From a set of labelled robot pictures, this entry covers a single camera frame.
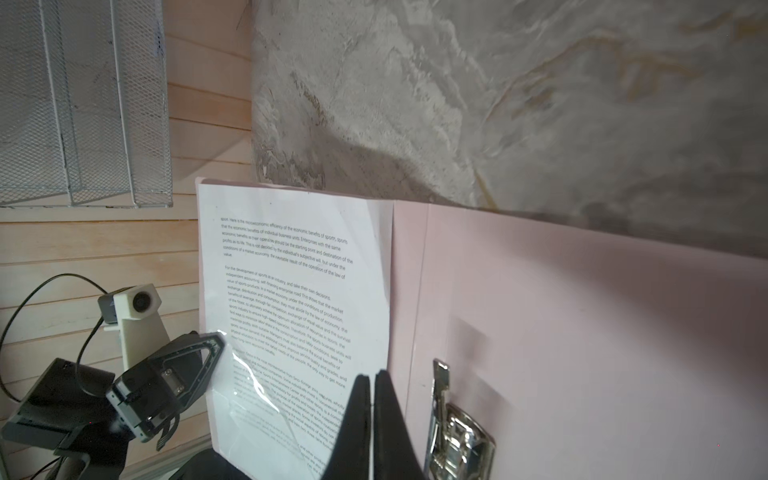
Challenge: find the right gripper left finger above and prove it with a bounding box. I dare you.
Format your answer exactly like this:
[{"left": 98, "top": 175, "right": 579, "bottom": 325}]
[{"left": 321, "top": 375, "right": 372, "bottom": 480}]

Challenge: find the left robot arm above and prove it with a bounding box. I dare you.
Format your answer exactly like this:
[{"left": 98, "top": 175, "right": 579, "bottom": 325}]
[{"left": 1, "top": 331, "right": 225, "bottom": 479}]

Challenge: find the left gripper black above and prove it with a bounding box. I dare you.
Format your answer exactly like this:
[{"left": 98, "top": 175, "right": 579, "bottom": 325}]
[{"left": 1, "top": 331, "right": 225, "bottom": 456}]

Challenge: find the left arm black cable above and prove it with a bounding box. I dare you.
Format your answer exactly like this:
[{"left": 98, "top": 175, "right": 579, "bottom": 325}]
[{"left": 0, "top": 272, "right": 110, "bottom": 404}]

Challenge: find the pink folder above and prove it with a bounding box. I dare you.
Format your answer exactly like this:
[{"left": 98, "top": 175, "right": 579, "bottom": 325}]
[{"left": 381, "top": 200, "right": 767, "bottom": 479}]

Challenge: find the printed paper sheet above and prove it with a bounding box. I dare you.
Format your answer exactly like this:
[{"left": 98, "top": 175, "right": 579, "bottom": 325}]
[{"left": 197, "top": 182, "right": 393, "bottom": 479}]

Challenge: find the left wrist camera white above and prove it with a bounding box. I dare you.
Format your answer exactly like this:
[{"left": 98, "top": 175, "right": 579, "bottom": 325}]
[{"left": 97, "top": 284, "right": 170, "bottom": 371}]

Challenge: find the silver folder clip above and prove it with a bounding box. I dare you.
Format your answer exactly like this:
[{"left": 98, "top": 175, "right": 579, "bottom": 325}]
[{"left": 424, "top": 359, "right": 496, "bottom": 480}]

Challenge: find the white wire mesh rack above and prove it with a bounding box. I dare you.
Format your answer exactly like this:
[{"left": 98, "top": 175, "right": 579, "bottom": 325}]
[{"left": 1, "top": 0, "right": 173, "bottom": 209}]

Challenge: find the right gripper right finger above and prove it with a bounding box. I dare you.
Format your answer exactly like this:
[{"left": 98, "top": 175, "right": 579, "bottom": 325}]
[{"left": 373, "top": 370, "right": 425, "bottom": 480}]

